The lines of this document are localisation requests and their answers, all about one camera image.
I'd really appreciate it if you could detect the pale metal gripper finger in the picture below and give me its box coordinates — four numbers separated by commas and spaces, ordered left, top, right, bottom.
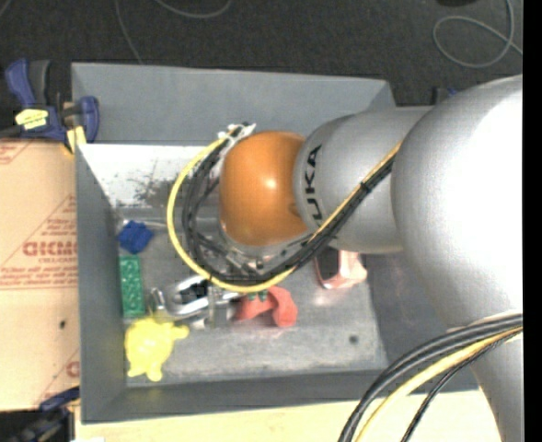
166, 301, 210, 330
164, 275, 207, 300

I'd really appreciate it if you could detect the yellow toy turtle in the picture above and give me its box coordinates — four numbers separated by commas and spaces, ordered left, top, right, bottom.
123, 315, 191, 382

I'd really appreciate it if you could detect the green studded flat block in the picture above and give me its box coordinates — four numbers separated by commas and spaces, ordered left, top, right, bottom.
118, 254, 147, 320

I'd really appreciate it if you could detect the grey metal bin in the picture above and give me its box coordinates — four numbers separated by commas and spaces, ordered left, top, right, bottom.
70, 62, 481, 423

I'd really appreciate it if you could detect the red toy food piece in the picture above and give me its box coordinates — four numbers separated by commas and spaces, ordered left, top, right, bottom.
230, 285, 299, 329

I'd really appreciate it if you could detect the blue crumpled cloth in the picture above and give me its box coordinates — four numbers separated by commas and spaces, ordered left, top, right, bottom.
116, 219, 155, 255

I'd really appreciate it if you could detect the pink cup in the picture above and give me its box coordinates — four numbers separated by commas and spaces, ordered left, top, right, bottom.
313, 246, 369, 291

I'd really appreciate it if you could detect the brown cardboard board, red print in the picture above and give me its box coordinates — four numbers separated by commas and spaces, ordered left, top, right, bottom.
0, 137, 82, 414

